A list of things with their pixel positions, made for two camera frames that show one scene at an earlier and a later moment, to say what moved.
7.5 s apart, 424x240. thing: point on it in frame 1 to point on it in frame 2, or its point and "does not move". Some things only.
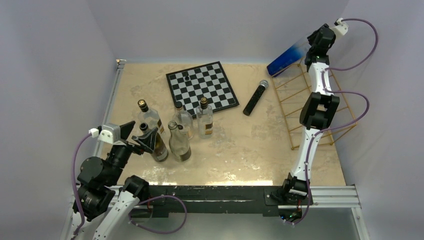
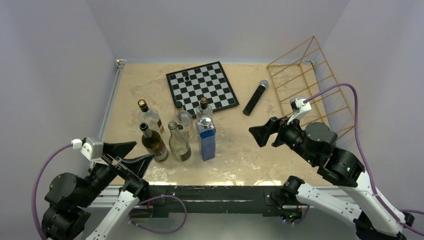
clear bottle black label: (179, 145) does not move
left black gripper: (147, 139) to (136, 165)
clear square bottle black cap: (204, 119) does not move
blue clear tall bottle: (297, 52) to (207, 132)
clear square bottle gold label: (149, 116) does not move
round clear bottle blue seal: (183, 120) does not move
